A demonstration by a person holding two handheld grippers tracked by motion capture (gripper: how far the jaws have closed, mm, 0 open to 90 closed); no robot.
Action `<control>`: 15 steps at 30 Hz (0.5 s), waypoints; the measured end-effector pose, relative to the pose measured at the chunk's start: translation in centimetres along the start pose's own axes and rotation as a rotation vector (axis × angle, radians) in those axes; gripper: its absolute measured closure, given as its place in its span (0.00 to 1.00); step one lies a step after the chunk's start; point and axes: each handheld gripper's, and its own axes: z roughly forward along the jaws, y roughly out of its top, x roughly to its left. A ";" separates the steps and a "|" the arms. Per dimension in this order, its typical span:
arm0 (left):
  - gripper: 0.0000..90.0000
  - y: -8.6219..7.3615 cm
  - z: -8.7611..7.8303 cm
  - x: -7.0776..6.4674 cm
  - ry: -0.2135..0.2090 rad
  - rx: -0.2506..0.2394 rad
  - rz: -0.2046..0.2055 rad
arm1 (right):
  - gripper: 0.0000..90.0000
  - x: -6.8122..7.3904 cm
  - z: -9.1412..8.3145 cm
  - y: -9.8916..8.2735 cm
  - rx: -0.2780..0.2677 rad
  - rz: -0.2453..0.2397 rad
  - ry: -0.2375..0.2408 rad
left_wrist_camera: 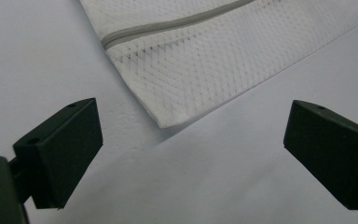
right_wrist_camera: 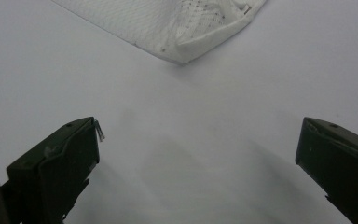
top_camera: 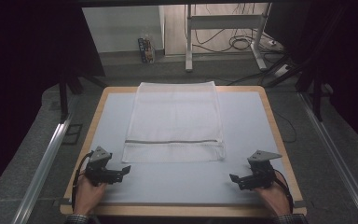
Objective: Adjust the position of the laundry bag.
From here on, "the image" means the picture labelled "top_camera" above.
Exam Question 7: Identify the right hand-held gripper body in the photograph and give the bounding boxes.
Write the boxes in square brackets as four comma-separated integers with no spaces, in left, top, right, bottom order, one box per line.
[246,149,283,189]

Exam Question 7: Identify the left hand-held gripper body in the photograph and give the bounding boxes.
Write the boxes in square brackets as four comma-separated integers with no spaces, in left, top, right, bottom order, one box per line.
[84,146,119,188]

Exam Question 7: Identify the white mesh laundry bag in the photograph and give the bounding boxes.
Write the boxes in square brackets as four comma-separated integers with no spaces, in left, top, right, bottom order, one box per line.
[121,80,227,164]

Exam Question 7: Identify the person's right hand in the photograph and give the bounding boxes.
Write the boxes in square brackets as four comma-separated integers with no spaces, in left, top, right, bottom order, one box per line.
[254,170,294,217]

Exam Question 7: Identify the person's left hand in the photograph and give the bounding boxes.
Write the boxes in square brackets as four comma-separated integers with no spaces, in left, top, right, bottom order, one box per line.
[73,173,108,217]

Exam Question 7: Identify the pale blue table mat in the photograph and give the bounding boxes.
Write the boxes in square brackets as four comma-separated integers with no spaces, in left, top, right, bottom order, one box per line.
[70,91,296,206]

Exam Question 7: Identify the black metal stand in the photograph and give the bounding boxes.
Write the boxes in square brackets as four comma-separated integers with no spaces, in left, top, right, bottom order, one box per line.
[262,52,335,123]
[57,73,108,123]

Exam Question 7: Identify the white power strip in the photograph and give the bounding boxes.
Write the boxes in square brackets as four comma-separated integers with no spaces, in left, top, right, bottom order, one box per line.
[273,63,293,78]

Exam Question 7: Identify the dark curtain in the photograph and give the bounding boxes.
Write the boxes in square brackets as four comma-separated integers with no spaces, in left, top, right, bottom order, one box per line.
[265,0,358,157]
[0,0,106,203]

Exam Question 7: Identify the small printed box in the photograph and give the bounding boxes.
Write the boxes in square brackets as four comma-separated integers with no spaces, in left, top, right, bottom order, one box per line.
[137,36,157,64]

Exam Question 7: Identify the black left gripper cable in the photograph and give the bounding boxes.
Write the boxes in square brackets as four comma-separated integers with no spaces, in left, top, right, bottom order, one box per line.
[71,150,94,210]

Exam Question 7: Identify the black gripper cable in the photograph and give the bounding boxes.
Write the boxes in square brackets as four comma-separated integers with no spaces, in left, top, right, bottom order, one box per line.
[273,169,295,214]
[71,150,94,210]

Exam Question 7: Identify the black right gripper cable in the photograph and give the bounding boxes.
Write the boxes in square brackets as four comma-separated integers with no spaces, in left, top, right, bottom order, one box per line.
[273,169,295,214]

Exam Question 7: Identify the black floor frame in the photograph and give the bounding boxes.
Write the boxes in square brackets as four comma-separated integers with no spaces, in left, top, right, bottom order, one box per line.
[62,123,84,146]

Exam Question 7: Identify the thin black floor cable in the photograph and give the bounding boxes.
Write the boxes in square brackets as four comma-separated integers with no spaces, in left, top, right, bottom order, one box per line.
[272,109,298,145]

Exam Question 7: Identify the aluminium floor rail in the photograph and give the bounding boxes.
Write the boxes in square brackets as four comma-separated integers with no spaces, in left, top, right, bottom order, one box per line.
[297,92,358,224]
[11,116,74,224]

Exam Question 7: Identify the tangle of black floor cables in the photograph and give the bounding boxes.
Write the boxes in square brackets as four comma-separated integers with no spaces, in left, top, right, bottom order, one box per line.
[192,3,278,54]

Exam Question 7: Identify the white metal desk frame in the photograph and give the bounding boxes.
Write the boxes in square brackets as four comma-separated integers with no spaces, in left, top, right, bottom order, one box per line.
[185,3,273,73]

